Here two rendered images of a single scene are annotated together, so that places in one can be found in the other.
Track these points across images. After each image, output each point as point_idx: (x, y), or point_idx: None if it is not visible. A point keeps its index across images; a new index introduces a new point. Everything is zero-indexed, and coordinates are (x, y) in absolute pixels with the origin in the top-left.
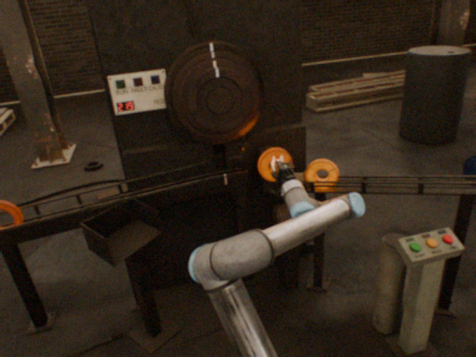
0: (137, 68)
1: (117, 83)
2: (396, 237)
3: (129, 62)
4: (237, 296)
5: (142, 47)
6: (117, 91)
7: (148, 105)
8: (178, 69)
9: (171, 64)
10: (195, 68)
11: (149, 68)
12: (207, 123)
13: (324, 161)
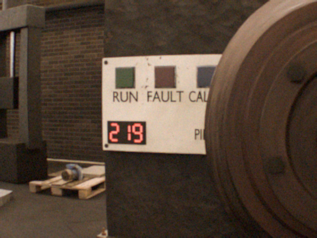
0: (173, 47)
1: (119, 75)
2: None
3: (155, 32)
4: None
5: (191, 0)
6: (114, 94)
7: (179, 139)
8: (255, 36)
9: None
10: (300, 30)
11: (201, 50)
12: (307, 205)
13: None
